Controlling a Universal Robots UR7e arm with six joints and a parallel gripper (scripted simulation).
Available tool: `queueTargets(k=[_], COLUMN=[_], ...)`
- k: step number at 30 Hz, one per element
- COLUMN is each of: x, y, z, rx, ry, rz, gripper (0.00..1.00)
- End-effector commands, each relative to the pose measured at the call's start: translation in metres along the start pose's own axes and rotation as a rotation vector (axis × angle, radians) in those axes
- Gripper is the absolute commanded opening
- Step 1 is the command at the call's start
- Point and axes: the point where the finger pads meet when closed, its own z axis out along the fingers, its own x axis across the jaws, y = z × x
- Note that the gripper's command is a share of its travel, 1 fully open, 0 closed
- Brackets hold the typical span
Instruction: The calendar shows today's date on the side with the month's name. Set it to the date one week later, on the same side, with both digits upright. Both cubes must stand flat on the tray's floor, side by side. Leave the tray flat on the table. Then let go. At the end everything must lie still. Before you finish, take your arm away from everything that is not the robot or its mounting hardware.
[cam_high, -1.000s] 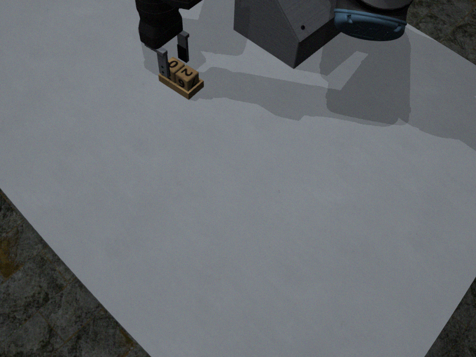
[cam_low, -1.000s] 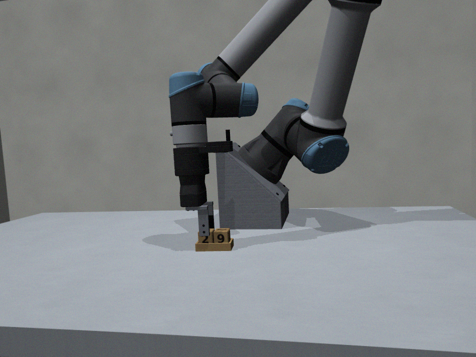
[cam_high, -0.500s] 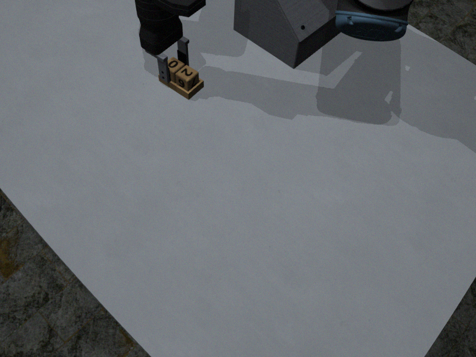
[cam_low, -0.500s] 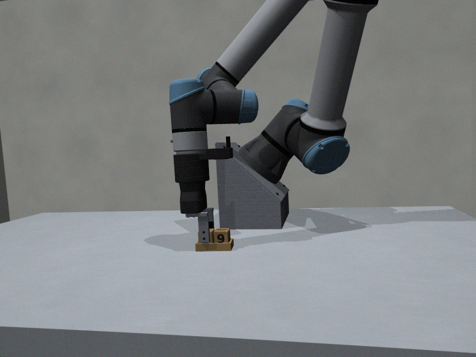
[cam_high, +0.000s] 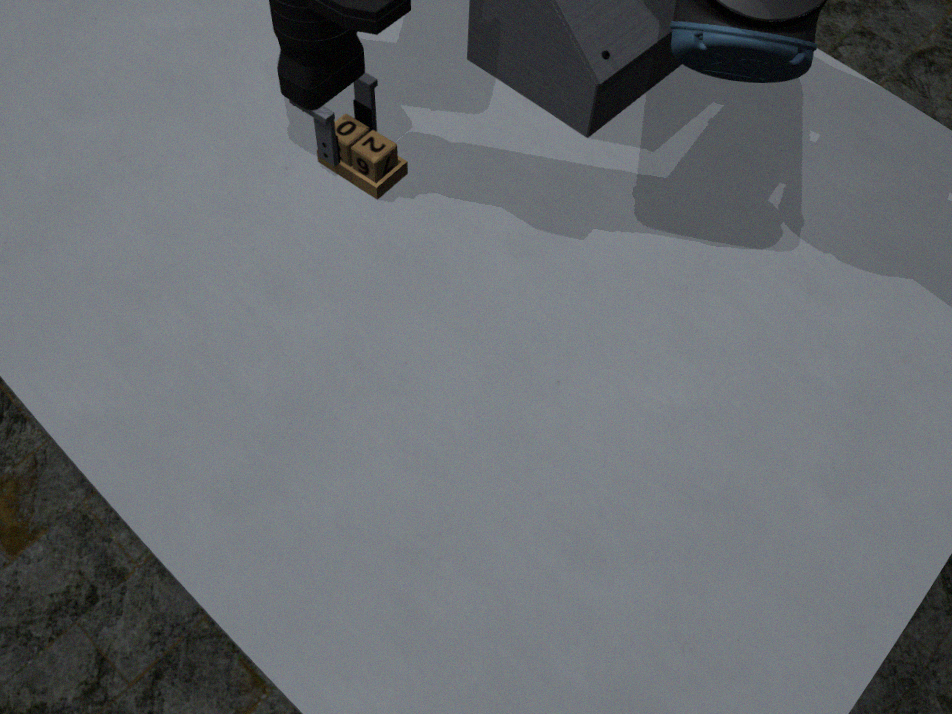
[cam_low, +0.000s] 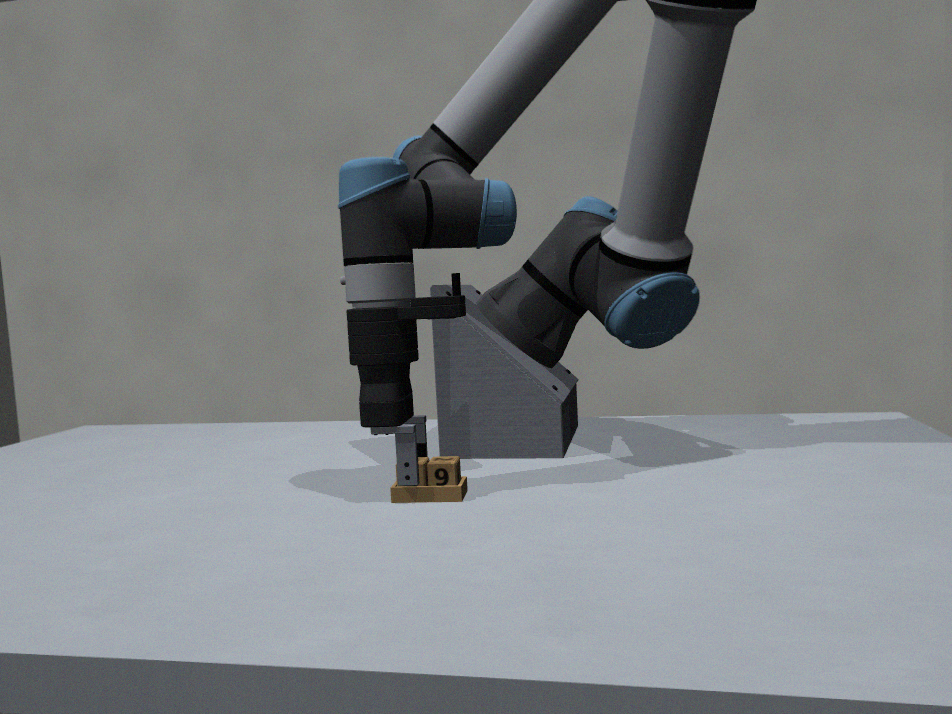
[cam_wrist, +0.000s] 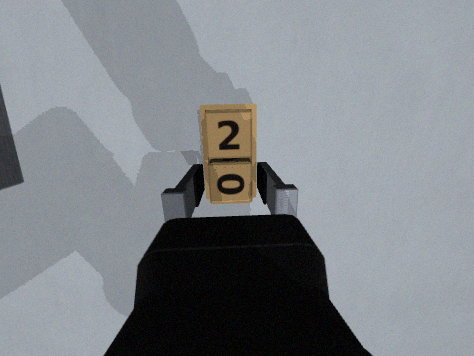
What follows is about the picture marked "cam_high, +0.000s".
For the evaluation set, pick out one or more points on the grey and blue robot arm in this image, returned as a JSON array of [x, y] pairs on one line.
[[757, 41]]

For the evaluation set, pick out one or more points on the tan shallow rectangular tray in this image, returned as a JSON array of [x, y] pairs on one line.
[[376, 190]]

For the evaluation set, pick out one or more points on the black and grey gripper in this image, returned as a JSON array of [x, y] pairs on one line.
[[319, 58]]

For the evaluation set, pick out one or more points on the tan wooden cube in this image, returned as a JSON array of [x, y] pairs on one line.
[[374, 156], [349, 131]]

